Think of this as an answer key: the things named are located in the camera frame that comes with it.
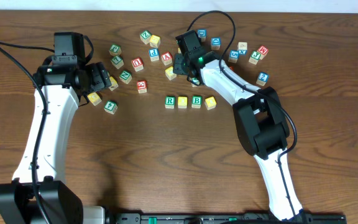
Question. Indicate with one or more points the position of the green B block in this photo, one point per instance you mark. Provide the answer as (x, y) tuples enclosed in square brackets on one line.
[(196, 101)]

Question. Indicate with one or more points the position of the blue P block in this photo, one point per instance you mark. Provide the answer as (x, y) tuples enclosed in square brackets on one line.
[(154, 55)]

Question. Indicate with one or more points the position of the green 7 block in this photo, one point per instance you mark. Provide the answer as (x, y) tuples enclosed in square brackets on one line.
[(117, 62)]

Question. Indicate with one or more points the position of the red E block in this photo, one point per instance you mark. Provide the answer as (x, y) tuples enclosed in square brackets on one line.
[(142, 86)]

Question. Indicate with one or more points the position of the blue d block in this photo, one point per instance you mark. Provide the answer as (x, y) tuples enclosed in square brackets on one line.
[(202, 34), (215, 43)]

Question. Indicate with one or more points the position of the green Z block top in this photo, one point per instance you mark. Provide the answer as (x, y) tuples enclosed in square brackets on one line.
[(145, 36)]

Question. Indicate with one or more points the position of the yellow O block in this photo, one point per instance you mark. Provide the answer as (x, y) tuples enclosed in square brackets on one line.
[(210, 103), (182, 102)]

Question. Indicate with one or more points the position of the green 4 block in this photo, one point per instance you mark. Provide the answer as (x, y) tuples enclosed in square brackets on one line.
[(110, 107)]

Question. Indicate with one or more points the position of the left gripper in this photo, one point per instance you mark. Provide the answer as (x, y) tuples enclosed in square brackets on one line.
[(103, 76)]

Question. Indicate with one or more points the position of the plain X block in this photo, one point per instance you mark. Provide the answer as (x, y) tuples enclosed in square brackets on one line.
[(242, 48)]

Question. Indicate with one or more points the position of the blue D block right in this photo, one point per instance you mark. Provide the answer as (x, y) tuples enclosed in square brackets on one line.
[(215, 43)]

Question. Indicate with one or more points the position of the yellow C block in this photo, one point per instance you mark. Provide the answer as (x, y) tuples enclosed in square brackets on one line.
[(170, 73)]

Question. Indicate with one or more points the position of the green N block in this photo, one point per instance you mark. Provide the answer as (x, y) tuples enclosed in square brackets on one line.
[(125, 76)]

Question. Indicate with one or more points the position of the blue 2 block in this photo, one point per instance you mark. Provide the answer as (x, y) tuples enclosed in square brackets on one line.
[(262, 79)]

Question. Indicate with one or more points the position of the yellow block beside V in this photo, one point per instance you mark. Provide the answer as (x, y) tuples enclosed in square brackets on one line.
[(114, 84)]

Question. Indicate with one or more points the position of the red M block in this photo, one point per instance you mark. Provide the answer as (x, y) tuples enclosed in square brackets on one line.
[(263, 51)]

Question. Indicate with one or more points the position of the yellow block far left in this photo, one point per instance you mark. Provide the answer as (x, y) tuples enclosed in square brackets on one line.
[(94, 98)]

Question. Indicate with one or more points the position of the blue 5 block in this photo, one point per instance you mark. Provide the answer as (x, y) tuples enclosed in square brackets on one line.
[(233, 56)]

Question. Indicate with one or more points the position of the green V block centre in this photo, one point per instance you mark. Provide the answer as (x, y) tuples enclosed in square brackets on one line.
[(195, 82)]

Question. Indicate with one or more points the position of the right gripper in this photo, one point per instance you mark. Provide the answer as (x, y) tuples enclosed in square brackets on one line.
[(176, 68)]

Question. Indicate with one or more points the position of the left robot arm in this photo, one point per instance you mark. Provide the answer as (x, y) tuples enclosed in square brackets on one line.
[(37, 192)]

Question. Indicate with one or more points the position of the blue D block top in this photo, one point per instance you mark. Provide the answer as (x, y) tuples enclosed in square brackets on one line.
[(202, 34)]

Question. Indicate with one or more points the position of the green R block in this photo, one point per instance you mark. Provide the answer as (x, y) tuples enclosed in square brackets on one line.
[(169, 102)]

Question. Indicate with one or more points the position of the red A block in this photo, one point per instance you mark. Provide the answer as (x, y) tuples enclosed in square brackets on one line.
[(166, 58)]

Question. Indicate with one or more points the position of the yellow block near Z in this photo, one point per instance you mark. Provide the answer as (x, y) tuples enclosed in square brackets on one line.
[(155, 41)]

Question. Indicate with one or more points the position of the green j block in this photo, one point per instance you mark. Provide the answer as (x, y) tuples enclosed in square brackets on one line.
[(254, 57), (115, 50)]

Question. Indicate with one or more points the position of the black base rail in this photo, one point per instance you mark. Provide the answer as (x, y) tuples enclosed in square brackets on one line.
[(301, 218)]

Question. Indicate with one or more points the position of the green J block right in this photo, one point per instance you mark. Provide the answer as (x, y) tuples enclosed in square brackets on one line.
[(254, 57)]

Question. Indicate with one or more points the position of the red U block left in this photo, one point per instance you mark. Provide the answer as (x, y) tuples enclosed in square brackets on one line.
[(137, 64)]

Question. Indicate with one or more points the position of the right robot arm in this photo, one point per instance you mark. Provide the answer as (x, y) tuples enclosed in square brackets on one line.
[(262, 125)]

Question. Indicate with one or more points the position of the green J block left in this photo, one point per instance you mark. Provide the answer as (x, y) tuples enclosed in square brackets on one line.
[(115, 50)]

